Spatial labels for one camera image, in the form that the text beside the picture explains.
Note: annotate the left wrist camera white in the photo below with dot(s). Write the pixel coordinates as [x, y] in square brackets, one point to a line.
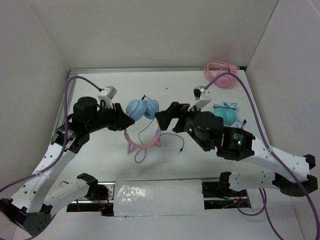
[106, 96]

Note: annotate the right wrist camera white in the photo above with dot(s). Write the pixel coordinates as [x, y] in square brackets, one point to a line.
[202, 98]

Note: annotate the blue pink cat-ear headphones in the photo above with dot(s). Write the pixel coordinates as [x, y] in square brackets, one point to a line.
[137, 109]

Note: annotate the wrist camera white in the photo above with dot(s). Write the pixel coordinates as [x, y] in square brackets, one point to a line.
[202, 98]
[106, 96]

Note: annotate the white sheet over base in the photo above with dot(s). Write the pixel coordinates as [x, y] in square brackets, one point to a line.
[158, 198]

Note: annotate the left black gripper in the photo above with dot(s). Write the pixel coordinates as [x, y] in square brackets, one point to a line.
[120, 120]

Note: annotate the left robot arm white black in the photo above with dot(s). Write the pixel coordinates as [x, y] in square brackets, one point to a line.
[33, 207]

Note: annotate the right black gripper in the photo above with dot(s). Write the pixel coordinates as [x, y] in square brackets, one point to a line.
[177, 110]

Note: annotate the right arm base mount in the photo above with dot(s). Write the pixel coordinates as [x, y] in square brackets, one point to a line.
[217, 194]

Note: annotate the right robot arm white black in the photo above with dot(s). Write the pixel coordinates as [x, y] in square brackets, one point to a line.
[288, 173]

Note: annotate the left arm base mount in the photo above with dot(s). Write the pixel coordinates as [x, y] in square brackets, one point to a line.
[102, 202]

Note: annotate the teal white cat-ear headphones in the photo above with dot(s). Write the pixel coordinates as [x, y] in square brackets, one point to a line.
[228, 112]

